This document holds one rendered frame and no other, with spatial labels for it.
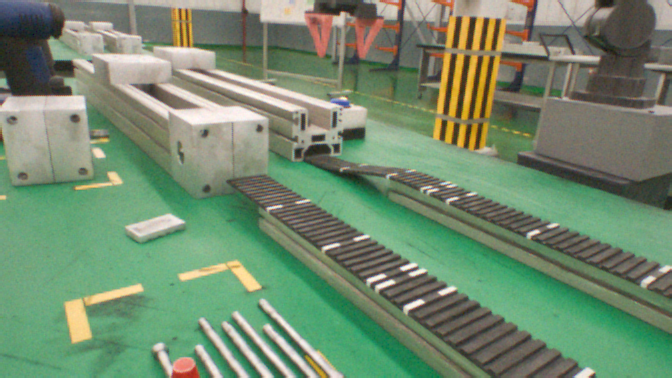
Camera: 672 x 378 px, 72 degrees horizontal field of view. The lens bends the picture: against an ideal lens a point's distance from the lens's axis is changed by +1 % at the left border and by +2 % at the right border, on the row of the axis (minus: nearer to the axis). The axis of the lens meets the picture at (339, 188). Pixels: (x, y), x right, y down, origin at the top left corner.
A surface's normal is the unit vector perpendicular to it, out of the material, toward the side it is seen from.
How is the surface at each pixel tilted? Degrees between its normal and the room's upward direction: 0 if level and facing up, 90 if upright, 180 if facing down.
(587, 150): 90
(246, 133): 90
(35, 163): 90
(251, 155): 90
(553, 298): 0
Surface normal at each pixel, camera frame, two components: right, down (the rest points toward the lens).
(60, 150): 0.47, 0.33
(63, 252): 0.06, -0.94
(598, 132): -0.83, 0.14
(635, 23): -0.14, 0.30
